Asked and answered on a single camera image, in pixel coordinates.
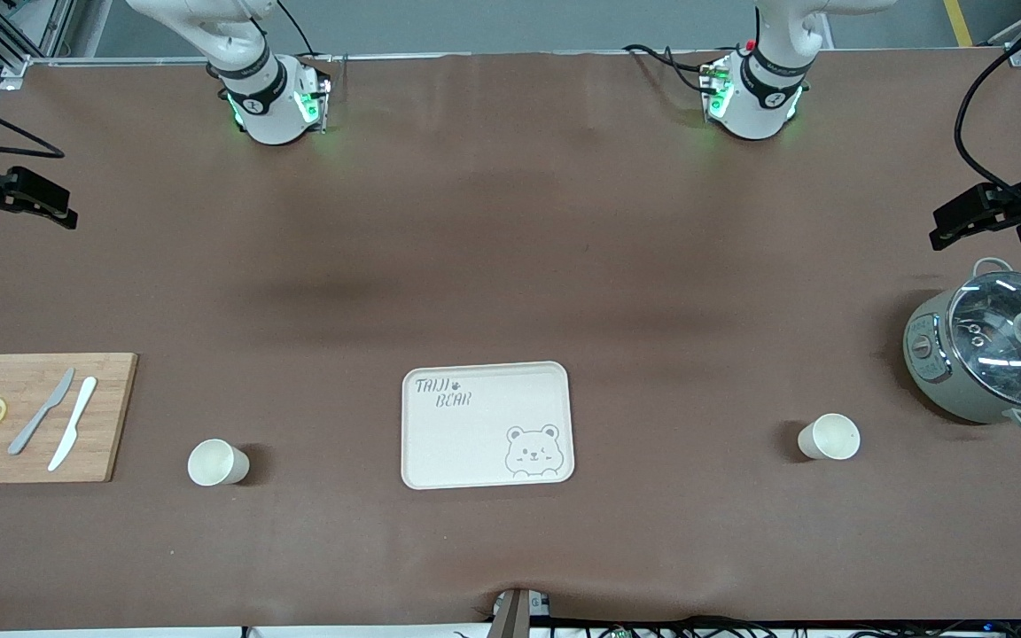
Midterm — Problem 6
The white IKEA cup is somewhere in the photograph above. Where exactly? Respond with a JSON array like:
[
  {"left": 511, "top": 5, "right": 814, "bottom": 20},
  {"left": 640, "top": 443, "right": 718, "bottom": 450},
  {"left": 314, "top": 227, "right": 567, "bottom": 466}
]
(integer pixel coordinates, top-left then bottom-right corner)
[
  {"left": 797, "top": 413, "right": 862, "bottom": 462},
  {"left": 187, "top": 438, "right": 251, "bottom": 487}
]

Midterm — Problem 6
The cream bear print tray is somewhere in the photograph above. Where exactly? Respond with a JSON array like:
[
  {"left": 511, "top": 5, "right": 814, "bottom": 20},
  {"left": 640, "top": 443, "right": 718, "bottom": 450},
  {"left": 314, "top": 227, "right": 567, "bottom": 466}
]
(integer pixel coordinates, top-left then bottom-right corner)
[{"left": 401, "top": 361, "right": 576, "bottom": 491}]

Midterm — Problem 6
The pale green electric pot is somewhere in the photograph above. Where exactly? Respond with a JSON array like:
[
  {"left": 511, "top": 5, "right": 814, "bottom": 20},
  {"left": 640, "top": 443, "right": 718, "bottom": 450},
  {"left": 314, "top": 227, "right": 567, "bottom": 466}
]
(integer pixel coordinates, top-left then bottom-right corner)
[{"left": 903, "top": 256, "right": 1021, "bottom": 435}]

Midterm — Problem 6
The grey plastic knife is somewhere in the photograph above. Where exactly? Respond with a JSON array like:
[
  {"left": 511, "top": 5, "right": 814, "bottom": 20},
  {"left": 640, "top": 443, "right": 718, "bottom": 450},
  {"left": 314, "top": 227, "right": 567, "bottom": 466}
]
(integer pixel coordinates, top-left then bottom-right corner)
[{"left": 7, "top": 367, "right": 76, "bottom": 456}]

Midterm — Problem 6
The white plastic knife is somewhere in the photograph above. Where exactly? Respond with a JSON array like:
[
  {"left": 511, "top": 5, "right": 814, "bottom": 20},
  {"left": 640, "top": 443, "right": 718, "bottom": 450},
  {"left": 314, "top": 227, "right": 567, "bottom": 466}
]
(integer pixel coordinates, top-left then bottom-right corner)
[{"left": 47, "top": 377, "right": 98, "bottom": 472}]

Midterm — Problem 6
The bamboo cutting board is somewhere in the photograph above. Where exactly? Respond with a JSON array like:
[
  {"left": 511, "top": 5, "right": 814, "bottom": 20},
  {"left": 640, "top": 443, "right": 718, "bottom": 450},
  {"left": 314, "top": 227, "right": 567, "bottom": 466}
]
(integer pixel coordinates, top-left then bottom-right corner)
[{"left": 0, "top": 353, "right": 139, "bottom": 485}]

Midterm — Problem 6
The brown table cover sheet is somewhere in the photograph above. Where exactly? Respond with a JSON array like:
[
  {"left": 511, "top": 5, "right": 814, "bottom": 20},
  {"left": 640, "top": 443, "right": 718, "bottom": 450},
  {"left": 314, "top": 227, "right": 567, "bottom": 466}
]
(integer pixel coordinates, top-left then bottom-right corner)
[{"left": 0, "top": 49, "right": 1021, "bottom": 632}]

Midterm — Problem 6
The black right arm base cable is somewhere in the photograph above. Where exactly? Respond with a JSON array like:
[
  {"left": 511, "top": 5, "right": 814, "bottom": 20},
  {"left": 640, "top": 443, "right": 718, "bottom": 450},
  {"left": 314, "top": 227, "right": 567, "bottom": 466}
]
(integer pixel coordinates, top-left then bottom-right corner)
[{"left": 276, "top": 0, "right": 321, "bottom": 61}]

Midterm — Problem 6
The black arm base cable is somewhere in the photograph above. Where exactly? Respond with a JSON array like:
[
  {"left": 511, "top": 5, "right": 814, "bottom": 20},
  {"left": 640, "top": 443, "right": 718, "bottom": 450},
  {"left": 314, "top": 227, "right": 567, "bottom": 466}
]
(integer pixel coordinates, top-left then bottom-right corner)
[
  {"left": 276, "top": 0, "right": 321, "bottom": 61},
  {"left": 622, "top": 43, "right": 724, "bottom": 103}
]

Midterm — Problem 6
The black left arm base cable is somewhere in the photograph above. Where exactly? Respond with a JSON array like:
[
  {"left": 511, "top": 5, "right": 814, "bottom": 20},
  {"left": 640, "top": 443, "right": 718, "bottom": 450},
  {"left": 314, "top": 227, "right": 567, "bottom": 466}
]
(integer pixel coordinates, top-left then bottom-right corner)
[{"left": 622, "top": 43, "right": 724, "bottom": 103}]

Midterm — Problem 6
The grey metal camera post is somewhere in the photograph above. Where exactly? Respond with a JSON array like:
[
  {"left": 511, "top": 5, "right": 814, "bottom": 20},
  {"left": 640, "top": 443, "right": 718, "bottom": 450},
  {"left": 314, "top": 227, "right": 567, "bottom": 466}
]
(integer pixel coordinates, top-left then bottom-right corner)
[{"left": 491, "top": 587, "right": 556, "bottom": 638}]

